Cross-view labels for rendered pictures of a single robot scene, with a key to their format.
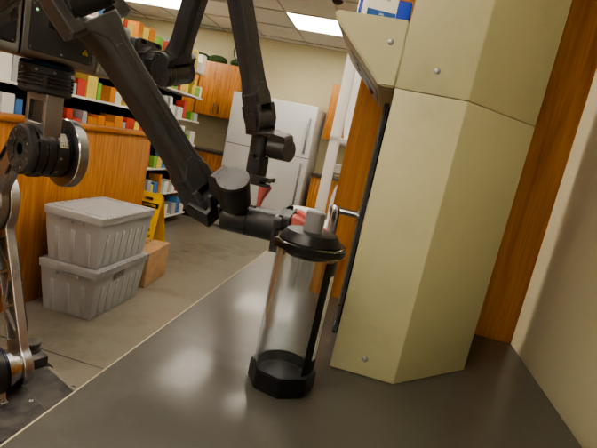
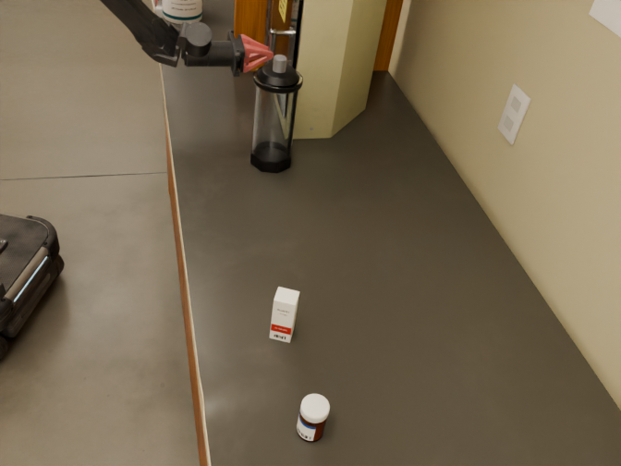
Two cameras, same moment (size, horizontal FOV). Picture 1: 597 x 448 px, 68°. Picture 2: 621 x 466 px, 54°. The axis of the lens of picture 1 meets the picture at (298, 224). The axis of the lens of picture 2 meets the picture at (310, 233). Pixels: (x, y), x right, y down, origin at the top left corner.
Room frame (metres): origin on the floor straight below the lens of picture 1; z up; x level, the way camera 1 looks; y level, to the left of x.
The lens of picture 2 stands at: (-0.49, 0.46, 1.79)
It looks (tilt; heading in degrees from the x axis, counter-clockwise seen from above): 41 degrees down; 331
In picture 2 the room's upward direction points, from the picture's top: 9 degrees clockwise
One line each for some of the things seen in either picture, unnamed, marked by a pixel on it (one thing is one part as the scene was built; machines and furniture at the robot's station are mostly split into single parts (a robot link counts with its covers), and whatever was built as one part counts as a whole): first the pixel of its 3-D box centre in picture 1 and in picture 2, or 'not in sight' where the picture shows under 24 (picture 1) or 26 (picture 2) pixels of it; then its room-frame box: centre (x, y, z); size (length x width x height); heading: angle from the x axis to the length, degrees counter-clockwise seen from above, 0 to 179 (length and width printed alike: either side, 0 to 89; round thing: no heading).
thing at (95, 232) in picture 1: (101, 230); not in sight; (2.77, 1.25, 0.49); 0.60 x 0.42 x 0.33; 171
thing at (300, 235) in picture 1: (312, 233); (278, 71); (0.62, -0.02, 1.18); 0.09 x 0.09 x 0.07
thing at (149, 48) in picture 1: (153, 61); not in sight; (1.38, 0.53, 1.45); 0.09 x 0.08 x 0.12; 148
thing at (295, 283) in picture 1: (295, 308); (274, 118); (0.62, -0.02, 1.06); 0.11 x 0.11 x 0.21
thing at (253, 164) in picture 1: (257, 167); not in sight; (1.21, 0.14, 1.21); 0.10 x 0.07 x 0.07; 81
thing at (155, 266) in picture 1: (139, 260); not in sight; (3.38, 1.19, 0.14); 0.41 x 0.32 x 0.28; 177
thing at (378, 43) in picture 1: (369, 69); not in sight; (0.87, -0.07, 1.46); 0.32 x 0.11 x 0.10; 171
